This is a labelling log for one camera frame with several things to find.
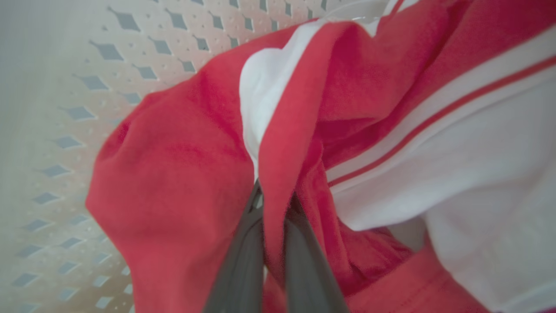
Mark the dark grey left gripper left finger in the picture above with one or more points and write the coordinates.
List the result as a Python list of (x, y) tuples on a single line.
[(239, 269)]

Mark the red and white garment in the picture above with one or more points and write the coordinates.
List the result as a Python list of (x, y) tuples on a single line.
[(173, 182)]

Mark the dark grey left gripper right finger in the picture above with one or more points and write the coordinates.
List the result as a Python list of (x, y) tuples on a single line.
[(308, 278)]

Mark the cream perforated laundry basket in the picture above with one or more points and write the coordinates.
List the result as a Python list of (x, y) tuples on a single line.
[(65, 87)]

